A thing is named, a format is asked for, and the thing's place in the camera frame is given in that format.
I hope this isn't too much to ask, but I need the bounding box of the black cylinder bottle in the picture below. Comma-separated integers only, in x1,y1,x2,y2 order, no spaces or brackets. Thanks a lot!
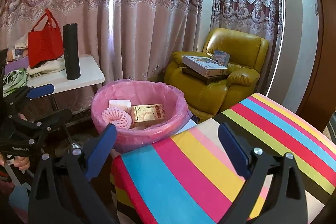
63,23,81,80

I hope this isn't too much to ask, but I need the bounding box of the pink foam net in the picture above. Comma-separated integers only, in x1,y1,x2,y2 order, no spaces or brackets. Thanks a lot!
101,107,132,130

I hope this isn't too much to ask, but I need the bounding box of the pink lined trash bin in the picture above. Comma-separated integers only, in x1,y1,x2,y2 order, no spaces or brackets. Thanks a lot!
91,80,191,153

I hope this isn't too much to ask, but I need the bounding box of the person's left hand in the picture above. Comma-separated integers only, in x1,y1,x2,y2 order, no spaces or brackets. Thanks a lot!
0,113,32,171

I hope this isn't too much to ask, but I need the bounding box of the green cloth bag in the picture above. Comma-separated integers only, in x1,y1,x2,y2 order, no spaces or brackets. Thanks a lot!
3,68,27,97

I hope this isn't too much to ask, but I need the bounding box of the white folding side table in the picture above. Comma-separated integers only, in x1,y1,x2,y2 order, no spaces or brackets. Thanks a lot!
26,53,105,94

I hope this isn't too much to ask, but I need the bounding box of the dark wooden wardrobe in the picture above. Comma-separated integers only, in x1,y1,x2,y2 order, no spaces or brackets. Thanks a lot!
296,0,335,132

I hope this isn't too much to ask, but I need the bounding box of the lace pink curtain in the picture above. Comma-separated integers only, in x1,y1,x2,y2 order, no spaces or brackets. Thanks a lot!
0,0,283,114

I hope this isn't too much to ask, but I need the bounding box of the flat puzzle box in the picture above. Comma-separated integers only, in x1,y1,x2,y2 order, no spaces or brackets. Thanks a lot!
182,56,227,77

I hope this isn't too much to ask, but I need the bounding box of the yellow leather armchair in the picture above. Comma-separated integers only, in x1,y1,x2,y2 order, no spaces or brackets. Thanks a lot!
164,28,269,122

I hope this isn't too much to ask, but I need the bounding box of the small printed carton box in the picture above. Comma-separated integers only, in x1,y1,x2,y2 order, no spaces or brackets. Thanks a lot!
130,104,166,127

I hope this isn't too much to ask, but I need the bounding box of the small picture box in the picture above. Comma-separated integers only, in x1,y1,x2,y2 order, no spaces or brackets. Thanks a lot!
212,50,231,67

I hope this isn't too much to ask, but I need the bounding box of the red tote bag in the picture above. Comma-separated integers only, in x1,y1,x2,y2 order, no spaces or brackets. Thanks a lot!
28,9,64,68

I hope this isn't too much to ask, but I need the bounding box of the striped colourful tablecloth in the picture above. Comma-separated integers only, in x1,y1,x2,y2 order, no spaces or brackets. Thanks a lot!
111,93,335,223

